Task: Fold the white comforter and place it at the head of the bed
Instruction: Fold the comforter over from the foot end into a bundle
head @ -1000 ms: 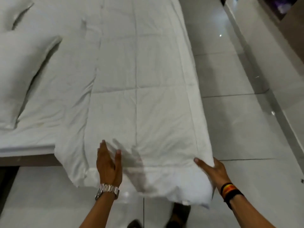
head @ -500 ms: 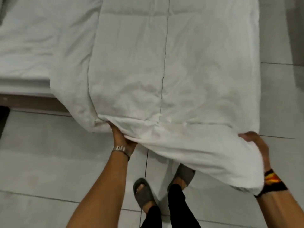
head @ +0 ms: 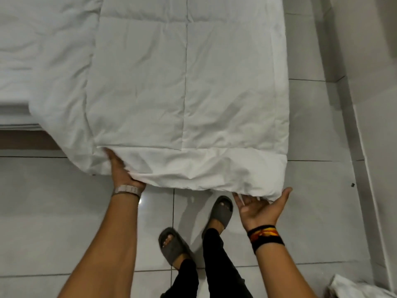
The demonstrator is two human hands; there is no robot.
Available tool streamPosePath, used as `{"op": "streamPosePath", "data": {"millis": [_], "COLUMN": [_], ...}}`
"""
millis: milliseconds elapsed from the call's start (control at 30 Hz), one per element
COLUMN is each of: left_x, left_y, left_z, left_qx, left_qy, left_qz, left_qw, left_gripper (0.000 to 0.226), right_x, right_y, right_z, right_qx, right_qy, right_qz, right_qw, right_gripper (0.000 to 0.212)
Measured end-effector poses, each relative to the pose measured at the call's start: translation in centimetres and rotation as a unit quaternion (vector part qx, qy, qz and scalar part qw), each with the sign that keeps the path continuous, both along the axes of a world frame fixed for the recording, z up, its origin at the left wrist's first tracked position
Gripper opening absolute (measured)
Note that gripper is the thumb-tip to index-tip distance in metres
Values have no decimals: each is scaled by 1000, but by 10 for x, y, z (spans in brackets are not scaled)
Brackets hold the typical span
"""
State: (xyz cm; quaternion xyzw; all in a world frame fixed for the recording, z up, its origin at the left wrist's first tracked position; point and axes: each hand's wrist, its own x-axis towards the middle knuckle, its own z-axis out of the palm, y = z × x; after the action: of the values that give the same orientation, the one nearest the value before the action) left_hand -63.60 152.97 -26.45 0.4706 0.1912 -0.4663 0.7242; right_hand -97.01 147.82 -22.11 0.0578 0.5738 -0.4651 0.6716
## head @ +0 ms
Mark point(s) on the person's left forearm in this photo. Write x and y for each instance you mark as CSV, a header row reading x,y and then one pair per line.
x,y
108,245

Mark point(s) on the person's right thumb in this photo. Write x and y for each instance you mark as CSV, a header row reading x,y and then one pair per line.
x,y
283,195

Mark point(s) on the black orange woven wristband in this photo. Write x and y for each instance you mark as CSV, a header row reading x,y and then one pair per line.
x,y
262,232

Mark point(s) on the brown wooden bed frame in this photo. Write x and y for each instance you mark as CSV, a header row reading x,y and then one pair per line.
x,y
28,140

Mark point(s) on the person's left leg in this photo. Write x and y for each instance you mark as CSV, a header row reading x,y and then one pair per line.
x,y
184,280

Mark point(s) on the plain black wristband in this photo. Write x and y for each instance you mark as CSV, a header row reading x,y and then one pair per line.
x,y
267,242

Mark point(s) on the person's left hand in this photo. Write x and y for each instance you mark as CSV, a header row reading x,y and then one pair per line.
x,y
122,178

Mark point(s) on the silver metal wristwatch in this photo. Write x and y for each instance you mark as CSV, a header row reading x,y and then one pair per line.
x,y
126,190

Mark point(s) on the white bed sheet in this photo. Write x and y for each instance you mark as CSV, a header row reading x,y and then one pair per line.
x,y
40,43

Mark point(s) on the person's leg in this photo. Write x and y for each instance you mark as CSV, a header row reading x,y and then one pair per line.
x,y
184,280
221,266

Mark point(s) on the crumpled white cloth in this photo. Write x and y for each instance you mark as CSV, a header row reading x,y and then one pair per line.
x,y
356,290

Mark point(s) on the person's right leg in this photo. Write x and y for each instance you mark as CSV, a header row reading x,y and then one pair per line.
x,y
221,266

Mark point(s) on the person's right forearm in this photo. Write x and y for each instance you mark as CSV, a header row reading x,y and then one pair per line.
x,y
282,273

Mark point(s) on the person's right hand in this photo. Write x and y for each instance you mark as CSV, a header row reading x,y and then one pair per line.
x,y
259,214

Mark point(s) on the grey slipper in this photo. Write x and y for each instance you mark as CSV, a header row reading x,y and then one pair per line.
x,y
221,212
178,245

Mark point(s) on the white quilted duvet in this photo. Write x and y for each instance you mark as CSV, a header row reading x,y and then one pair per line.
x,y
186,89

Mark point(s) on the person's left fingers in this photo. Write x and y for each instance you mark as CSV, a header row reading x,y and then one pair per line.
x,y
111,155

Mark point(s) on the white mattress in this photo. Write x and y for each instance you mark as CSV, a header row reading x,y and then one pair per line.
x,y
15,117

